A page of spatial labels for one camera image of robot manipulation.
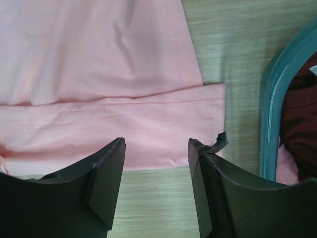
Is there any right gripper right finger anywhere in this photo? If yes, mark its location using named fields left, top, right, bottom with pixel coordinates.
left=188, top=132, right=317, bottom=238

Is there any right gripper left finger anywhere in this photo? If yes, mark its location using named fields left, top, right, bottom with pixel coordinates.
left=0, top=138, right=126, bottom=238

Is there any pink t shirt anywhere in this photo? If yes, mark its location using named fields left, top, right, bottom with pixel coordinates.
left=276, top=145, right=299, bottom=185
left=0, top=0, right=225, bottom=176

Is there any dark red t shirt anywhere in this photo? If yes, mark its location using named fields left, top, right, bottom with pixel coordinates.
left=280, top=54, right=317, bottom=181

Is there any teal plastic basket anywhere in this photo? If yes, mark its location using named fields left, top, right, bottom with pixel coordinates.
left=259, top=17, right=317, bottom=181

